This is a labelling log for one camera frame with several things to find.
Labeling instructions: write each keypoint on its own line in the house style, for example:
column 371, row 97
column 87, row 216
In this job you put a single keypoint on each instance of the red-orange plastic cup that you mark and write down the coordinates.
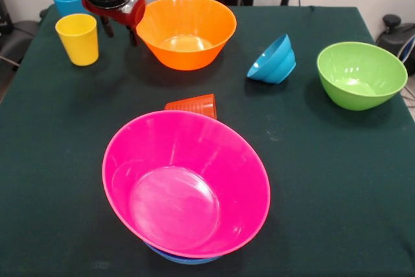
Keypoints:
column 194, row 105

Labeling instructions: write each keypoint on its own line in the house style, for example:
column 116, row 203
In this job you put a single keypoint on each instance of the large blue plastic bowl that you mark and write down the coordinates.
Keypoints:
column 194, row 260

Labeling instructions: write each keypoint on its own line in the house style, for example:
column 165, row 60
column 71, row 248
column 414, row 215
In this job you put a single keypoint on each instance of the magenta pink plastic bowl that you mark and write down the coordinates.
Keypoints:
column 227, row 176

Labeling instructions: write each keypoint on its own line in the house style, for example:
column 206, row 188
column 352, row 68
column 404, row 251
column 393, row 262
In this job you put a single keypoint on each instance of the small cyan plastic bowl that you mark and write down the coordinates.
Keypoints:
column 275, row 63

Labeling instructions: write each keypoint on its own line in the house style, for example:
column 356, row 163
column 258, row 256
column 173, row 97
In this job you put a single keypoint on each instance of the dark green tablecloth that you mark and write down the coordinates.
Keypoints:
column 324, row 192

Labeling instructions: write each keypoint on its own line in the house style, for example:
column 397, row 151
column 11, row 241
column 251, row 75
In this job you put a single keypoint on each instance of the yellow plastic cup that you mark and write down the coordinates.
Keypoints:
column 78, row 37

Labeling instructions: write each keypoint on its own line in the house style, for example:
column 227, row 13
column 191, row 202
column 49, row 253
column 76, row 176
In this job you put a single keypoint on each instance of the orange plastic bowl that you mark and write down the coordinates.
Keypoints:
column 188, row 24

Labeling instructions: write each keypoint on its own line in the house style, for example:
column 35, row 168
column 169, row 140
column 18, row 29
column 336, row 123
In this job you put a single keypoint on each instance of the lime green plastic bowl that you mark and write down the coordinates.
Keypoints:
column 366, row 79

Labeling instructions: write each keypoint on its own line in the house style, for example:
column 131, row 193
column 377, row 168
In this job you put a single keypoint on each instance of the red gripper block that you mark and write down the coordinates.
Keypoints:
column 139, row 12

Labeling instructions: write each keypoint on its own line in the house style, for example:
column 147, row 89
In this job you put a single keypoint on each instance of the gray pedestal foot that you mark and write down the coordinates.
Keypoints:
column 394, row 43
column 19, row 37

